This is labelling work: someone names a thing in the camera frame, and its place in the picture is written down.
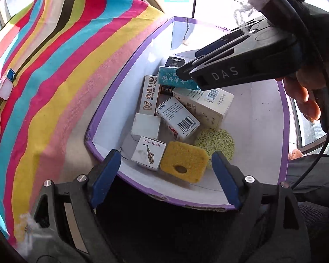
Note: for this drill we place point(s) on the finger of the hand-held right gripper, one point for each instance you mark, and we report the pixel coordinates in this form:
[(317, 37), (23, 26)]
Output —
[(183, 72), (208, 49)]

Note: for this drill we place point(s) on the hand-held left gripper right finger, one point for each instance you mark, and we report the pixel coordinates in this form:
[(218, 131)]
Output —
[(226, 178)]

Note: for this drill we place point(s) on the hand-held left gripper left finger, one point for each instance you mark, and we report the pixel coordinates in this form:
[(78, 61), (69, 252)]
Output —
[(104, 178)]

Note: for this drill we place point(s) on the black cardboard box gold print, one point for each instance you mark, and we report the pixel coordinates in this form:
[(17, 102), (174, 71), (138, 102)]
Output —
[(174, 61)]

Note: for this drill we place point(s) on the teal toothpaste box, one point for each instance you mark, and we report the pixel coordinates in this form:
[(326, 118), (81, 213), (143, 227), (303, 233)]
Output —
[(170, 78)]

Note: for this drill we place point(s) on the green round sponge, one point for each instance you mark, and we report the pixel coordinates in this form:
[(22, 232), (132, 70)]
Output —
[(216, 139)]

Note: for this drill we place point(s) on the purple-edged cardboard storage box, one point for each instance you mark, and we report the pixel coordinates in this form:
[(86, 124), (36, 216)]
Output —
[(263, 142)]

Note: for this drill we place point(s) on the person's right hand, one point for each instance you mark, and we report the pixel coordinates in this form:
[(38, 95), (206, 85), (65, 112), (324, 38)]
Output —
[(301, 93)]

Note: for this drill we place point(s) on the black and yellow small box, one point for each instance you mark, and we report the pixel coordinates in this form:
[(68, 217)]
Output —
[(166, 90)]

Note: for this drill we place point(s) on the beige box with barcode label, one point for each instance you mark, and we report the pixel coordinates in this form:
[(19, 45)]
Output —
[(203, 106)]

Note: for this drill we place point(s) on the white box with orange print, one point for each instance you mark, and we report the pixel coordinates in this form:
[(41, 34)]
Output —
[(149, 96)]

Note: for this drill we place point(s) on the white box with red print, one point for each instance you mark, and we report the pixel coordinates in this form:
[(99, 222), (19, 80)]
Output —
[(178, 117)]

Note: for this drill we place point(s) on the yellow sponge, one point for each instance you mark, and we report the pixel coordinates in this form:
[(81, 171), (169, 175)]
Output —
[(181, 156)]

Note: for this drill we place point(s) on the white box with saxophone print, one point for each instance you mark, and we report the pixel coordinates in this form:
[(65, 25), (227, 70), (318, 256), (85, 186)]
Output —
[(148, 153)]

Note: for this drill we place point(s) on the white cardboard box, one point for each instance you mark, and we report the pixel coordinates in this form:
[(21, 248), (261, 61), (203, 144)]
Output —
[(145, 127)]

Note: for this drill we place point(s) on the window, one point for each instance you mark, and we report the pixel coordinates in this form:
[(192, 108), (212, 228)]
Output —
[(312, 137)]

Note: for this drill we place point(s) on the person's dark trousers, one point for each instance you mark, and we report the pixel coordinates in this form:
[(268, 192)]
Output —
[(318, 211)]

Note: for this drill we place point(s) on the striped colourful cloth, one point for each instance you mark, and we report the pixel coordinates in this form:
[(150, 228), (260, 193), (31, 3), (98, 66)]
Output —
[(57, 87)]

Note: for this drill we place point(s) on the blue and white small packet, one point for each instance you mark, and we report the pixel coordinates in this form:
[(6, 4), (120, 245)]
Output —
[(5, 87)]

